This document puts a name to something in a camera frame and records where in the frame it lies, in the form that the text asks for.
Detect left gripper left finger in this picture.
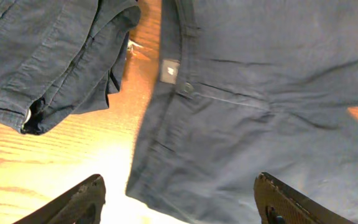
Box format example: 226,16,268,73
14,174,106,224

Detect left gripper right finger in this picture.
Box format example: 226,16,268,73
254,172,354,224

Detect navy blue shorts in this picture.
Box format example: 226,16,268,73
126,0,358,223

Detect folded navy blue garment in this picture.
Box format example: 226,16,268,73
0,0,141,135

